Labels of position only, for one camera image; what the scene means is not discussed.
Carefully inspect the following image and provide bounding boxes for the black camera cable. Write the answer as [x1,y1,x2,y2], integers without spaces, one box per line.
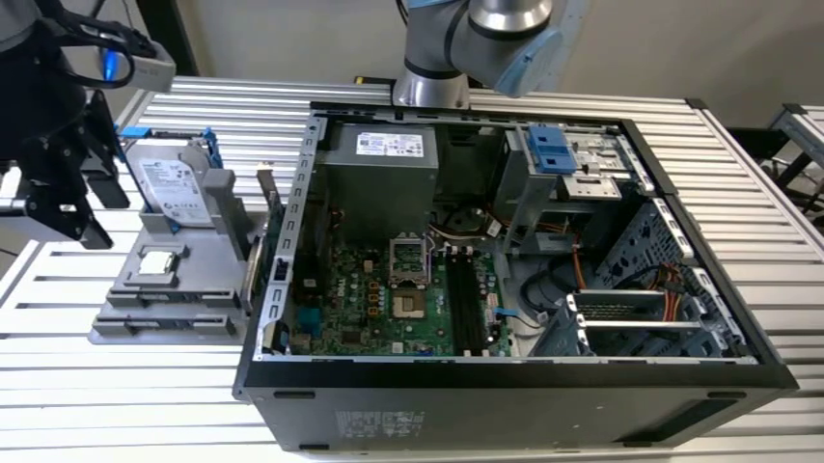
[54,7,141,91]

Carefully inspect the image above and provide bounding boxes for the bundled black yellow wires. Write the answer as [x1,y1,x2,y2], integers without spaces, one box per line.
[428,204,504,242]

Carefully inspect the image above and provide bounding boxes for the blue plastic drive latch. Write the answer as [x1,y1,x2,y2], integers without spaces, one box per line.
[525,123,576,176]

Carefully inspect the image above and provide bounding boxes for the aluminium side table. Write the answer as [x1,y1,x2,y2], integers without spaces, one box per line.
[763,103,824,213]

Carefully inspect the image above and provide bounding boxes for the metal drive cage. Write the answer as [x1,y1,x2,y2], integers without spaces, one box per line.
[501,123,627,255]

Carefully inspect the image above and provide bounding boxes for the grey parts rack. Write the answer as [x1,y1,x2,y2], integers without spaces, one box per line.
[90,168,269,346]

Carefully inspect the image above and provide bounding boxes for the yellow red power wires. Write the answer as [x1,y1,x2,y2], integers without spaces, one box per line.
[655,263,688,323]

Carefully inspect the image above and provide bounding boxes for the grey power supply unit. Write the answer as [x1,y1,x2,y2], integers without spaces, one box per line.
[314,123,444,242]

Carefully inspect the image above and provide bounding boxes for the black RAM slot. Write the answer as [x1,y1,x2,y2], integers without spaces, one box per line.
[448,250,468,352]
[468,250,489,352]
[454,250,476,352]
[461,250,482,352]

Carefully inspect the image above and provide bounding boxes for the silver CPU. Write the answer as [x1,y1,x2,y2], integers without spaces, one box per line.
[138,250,179,276]

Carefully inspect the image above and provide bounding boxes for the socket locking lever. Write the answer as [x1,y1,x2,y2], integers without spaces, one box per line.
[424,242,448,286]

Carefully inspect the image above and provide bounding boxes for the black PC case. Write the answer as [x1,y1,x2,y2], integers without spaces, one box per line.
[231,99,800,454]

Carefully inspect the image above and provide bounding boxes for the black upright post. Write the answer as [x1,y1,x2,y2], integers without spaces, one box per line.
[138,0,201,78]

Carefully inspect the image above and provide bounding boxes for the metal disk bay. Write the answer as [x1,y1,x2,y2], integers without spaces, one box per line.
[533,287,734,361]

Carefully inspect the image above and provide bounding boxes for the CPU socket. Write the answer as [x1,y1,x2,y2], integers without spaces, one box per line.
[390,286,432,319]

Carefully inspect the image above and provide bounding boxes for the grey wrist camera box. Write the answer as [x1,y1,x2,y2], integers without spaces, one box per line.
[95,41,179,94]

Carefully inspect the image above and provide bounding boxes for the green graphics card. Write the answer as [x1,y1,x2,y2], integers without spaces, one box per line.
[246,161,289,314]

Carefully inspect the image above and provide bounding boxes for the thick black cable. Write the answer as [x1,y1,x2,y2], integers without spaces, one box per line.
[520,267,572,334]

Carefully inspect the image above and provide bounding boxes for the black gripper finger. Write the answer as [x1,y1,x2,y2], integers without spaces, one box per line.
[81,91,130,209]
[18,129,115,250]

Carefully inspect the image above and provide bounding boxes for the metal socket cover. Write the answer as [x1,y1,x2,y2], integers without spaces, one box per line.
[388,232,432,286]

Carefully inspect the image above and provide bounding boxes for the green motherboard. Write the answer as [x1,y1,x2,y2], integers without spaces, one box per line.
[286,238,517,358]

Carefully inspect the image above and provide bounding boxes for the orange data cable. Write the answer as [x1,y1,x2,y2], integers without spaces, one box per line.
[539,221,588,293]

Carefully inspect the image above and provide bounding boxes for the hard disk in blue carrier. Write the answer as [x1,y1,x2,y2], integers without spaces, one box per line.
[113,123,225,232]

